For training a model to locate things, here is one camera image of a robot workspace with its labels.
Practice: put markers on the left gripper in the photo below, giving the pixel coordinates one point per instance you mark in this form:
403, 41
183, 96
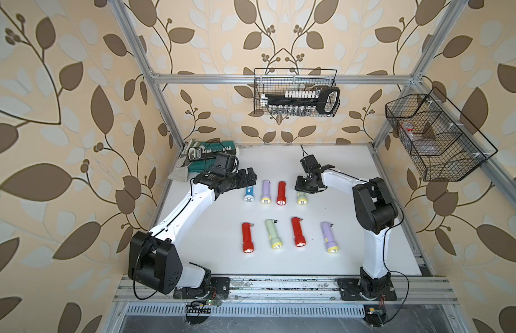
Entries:
251, 180

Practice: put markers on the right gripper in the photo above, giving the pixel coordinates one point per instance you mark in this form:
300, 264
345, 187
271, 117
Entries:
299, 186

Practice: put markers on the green flashlight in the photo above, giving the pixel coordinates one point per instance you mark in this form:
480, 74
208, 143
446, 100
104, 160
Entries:
301, 198
275, 240

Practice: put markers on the blue flashlight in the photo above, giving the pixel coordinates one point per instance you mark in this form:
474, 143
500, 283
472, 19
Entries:
249, 194

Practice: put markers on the purple flashlight back row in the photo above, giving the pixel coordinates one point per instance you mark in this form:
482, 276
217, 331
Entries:
266, 197

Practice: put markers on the red flashlight back row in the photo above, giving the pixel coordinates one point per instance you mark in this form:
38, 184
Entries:
281, 194

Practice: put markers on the green flashlight front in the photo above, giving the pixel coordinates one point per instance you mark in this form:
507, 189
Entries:
275, 240

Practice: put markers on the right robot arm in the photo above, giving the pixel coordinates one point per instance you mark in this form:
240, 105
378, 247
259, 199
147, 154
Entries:
375, 211

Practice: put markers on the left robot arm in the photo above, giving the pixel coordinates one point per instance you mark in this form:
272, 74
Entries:
154, 260

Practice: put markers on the green tool case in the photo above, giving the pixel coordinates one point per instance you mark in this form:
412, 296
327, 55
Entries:
214, 145

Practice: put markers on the socket set on case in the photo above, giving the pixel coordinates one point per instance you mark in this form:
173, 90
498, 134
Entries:
200, 153

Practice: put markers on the folded paper manual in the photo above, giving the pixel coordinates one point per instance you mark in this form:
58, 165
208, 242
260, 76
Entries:
180, 171

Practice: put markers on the socket set in basket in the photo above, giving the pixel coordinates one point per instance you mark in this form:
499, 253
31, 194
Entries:
322, 102

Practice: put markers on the black wire basket centre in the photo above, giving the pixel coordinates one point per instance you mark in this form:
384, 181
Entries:
278, 80

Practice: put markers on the black wire basket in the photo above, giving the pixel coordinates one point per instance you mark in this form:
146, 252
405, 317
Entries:
278, 80
447, 145

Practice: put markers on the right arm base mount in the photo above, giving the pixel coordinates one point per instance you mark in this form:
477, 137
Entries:
366, 289

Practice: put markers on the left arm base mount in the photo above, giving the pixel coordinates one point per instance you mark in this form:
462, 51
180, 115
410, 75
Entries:
217, 288

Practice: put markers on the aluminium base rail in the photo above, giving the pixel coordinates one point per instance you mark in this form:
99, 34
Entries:
284, 296

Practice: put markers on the black wire basket right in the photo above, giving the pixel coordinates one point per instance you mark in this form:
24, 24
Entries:
447, 145

